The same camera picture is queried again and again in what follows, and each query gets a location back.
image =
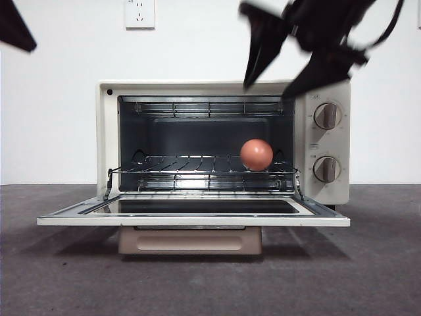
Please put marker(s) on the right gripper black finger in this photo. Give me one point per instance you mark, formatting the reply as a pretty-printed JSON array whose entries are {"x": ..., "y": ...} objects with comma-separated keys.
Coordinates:
[
  {"x": 263, "y": 46},
  {"x": 320, "y": 74}
]

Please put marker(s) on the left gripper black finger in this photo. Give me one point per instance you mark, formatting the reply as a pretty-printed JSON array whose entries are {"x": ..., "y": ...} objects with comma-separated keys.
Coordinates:
[{"x": 14, "y": 26}]

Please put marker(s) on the brown egg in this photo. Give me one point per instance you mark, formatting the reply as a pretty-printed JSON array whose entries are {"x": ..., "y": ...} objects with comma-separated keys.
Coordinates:
[{"x": 256, "y": 154}]

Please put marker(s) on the cream glass oven door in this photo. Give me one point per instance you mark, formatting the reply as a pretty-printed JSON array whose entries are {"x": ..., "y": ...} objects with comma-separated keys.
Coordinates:
[{"x": 197, "y": 221}]

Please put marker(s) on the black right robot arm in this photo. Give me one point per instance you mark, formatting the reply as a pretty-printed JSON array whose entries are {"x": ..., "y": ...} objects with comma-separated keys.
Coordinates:
[{"x": 322, "y": 23}]

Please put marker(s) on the large cream temperature knob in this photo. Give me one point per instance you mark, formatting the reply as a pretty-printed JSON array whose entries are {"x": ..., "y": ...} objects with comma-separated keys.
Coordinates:
[{"x": 326, "y": 116}]

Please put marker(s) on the cream Toshiba toaster oven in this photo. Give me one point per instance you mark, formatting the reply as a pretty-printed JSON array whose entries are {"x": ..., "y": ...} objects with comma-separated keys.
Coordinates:
[{"x": 329, "y": 141}]

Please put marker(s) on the small cream timer knob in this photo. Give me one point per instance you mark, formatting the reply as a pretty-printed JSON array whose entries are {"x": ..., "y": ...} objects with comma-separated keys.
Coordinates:
[{"x": 326, "y": 168}]

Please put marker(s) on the white wall socket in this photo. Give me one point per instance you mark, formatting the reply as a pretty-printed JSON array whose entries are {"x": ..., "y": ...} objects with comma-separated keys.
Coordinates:
[{"x": 139, "y": 14}]

